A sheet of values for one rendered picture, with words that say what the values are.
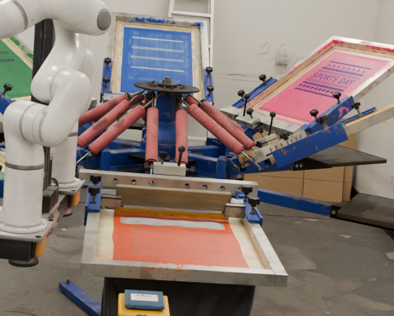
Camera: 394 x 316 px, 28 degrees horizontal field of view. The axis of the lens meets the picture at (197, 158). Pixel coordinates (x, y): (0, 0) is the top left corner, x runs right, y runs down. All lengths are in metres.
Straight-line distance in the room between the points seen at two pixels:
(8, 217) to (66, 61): 0.41
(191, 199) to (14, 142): 0.99
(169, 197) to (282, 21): 4.34
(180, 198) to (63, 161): 0.56
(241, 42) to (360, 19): 1.06
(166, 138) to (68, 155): 1.20
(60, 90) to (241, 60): 5.10
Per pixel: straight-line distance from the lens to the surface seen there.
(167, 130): 3.53
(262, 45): 6.93
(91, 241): 2.38
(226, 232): 2.69
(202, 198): 2.77
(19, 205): 1.96
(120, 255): 2.38
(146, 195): 2.75
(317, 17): 7.01
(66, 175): 2.38
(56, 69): 1.94
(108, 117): 3.47
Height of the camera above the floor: 1.77
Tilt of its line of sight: 12 degrees down
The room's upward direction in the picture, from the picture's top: 6 degrees clockwise
